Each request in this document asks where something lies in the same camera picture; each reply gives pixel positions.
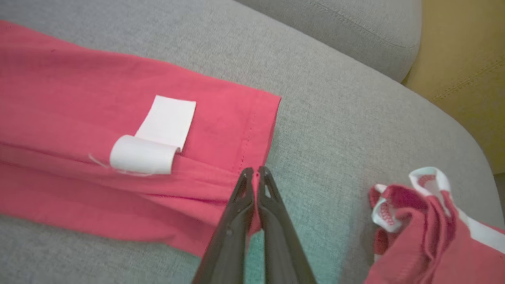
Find yellow leather cushion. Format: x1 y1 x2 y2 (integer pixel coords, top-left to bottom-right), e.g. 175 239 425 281
402 0 505 175

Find red shorts with white stripe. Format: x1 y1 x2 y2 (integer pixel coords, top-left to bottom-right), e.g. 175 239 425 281
363 166 505 284

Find grey fabric sofa seat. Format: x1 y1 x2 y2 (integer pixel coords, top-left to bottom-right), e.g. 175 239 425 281
0 0 505 284

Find red Bulls 23 jersey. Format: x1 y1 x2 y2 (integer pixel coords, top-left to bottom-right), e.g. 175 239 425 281
0 20 282 258

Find grey sofa back cushion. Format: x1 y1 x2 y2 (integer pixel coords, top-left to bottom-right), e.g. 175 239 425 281
236 0 423 83

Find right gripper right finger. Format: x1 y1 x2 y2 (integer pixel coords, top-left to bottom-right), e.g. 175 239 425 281
256 165 318 284

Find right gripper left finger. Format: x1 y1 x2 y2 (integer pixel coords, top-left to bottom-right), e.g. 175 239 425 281
192 167 256 284

